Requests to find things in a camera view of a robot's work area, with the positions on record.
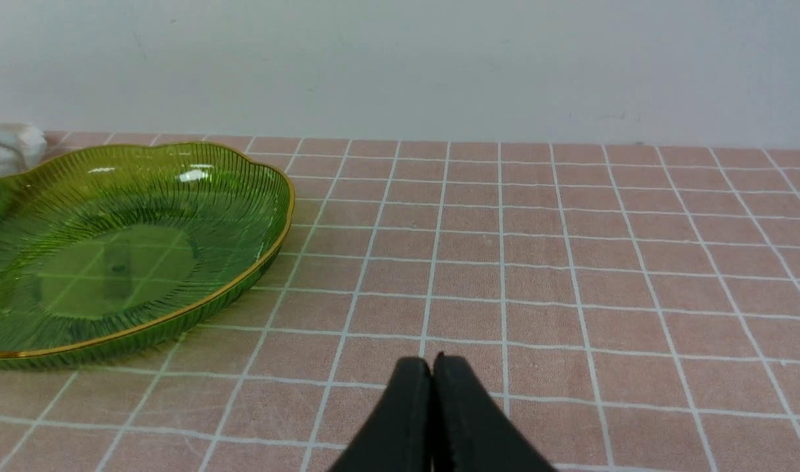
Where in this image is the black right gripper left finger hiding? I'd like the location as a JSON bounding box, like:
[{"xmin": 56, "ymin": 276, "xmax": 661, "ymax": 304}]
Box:
[{"xmin": 329, "ymin": 357, "xmax": 433, "ymax": 471}]

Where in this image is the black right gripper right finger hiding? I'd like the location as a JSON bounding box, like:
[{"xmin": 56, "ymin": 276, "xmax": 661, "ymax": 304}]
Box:
[{"xmin": 433, "ymin": 353, "xmax": 556, "ymax": 471}]

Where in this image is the white cloth tote bag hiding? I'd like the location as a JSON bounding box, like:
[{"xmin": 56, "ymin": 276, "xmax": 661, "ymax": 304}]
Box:
[{"xmin": 0, "ymin": 123, "xmax": 47, "ymax": 178}]

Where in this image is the green glass ribbed plate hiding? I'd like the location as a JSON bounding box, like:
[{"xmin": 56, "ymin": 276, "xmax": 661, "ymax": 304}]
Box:
[{"xmin": 0, "ymin": 141, "xmax": 296, "ymax": 370}]

